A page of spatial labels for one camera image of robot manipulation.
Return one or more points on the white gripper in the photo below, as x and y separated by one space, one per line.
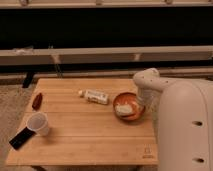
144 97

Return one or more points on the orange ceramic bowl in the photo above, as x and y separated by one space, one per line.
128 98

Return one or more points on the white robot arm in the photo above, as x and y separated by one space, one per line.
185 120

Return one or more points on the white object in bowl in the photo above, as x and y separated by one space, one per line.
124 110

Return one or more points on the white tube bottle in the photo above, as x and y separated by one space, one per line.
94 96

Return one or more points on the wooden slatted table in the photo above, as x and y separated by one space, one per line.
83 133

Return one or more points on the dark red small object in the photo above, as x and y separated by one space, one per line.
37 101

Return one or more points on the translucent plastic cup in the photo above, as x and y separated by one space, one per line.
38 123

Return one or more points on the black remote control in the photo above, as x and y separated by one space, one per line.
21 138

